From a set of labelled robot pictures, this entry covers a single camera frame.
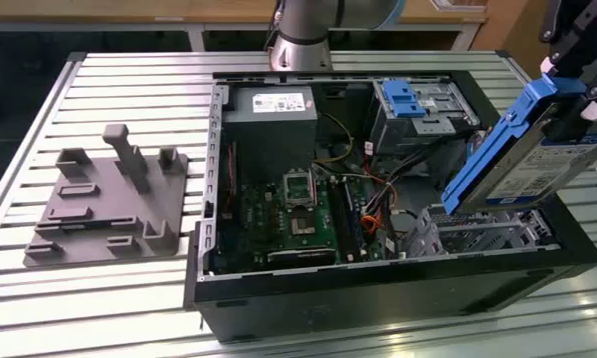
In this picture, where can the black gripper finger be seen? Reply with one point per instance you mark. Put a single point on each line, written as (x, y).
(546, 35)
(567, 127)

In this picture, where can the hard disk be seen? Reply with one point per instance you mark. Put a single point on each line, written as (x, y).
(527, 168)

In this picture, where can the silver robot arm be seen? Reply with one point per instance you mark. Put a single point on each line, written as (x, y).
(302, 44)

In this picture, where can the metal disk bay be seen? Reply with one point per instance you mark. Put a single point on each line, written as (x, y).
(478, 238)

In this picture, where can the black RAM slot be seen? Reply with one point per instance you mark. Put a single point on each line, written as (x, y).
(339, 223)

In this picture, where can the wooden cabinet panel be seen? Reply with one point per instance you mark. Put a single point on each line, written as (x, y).
(508, 30)

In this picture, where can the clear plastic box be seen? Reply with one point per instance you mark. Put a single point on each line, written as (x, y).
(458, 4)

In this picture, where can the metal optical drive cage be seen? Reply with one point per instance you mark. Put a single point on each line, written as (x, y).
(428, 127)

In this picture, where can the blue drive latch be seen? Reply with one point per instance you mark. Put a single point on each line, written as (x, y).
(403, 98)

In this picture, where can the CPU socket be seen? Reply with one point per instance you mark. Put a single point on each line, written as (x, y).
(306, 223)

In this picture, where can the black power supply unit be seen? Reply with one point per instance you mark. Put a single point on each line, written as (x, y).
(268, 145)

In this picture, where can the black graphics card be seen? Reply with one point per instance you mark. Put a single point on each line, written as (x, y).
(303, 256)

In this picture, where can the green motherboard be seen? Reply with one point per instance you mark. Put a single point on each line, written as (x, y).
(259, 223)

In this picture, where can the black open PC case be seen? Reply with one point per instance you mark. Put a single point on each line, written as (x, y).
(328, 309)

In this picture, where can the wooden bench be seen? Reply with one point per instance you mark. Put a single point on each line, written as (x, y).
(130, 9)

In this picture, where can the grey parts rack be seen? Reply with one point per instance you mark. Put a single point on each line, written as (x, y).
(104, 194)

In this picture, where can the green part in rack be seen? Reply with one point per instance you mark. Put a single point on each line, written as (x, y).
(84, 226)

